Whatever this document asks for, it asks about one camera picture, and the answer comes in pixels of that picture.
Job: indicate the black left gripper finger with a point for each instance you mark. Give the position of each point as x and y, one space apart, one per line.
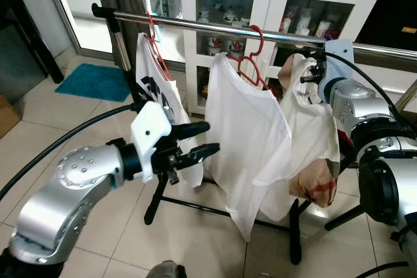
192 129
202 154

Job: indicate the white garment with tan patches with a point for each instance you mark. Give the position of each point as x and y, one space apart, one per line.
309 128

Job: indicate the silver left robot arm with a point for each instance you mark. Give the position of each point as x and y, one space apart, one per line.
78 174

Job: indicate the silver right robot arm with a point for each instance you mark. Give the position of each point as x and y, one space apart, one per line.
352 102

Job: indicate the plain white T-shirt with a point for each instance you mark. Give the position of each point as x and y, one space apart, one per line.
244 135

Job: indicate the white T-shirt with black print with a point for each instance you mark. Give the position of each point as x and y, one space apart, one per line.
151 69

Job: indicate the white drawer console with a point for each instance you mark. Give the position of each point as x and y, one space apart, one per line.
397 76

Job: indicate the black television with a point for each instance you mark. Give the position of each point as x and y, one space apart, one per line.
391 4

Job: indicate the metal clothes rack black stand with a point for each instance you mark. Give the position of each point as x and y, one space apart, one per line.
195 24

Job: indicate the brown cardboard box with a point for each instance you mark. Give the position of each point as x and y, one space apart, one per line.
8 115

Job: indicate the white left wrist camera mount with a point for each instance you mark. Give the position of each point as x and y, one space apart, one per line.
150 131

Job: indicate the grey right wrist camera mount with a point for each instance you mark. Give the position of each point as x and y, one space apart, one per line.
339 53

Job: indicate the black furniture frame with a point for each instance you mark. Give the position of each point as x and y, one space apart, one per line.
19 37

